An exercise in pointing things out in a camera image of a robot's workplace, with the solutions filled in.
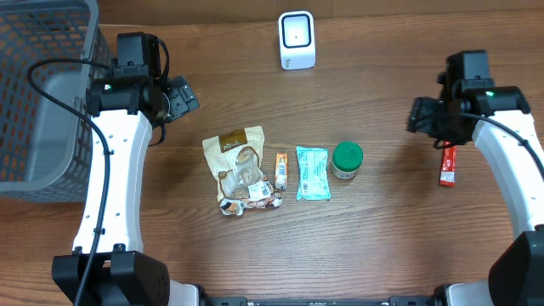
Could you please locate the teal tissue packet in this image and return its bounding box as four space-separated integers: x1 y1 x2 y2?
296 146 332 201

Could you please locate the grey plastic mesh basket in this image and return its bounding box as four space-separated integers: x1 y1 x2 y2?
1 0 112 202

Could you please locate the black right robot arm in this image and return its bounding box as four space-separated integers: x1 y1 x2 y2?
407 50 543 306

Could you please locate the green lid jar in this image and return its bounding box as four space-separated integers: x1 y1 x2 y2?
331 142 364 180

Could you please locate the white barcode scanner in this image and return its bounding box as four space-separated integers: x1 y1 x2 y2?
278 10 316 71

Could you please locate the white snack wrapper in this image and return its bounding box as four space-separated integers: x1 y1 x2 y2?
202 126 282 216

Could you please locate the red snack bar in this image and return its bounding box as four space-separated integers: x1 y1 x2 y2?
439 142 456 187

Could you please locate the orange white snack packet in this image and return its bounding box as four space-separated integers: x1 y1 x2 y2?
275 153 288 191

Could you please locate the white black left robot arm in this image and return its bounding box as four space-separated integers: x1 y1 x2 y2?
52 32 201 306

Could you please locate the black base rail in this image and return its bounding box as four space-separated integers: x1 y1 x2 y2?
198 296 445 306

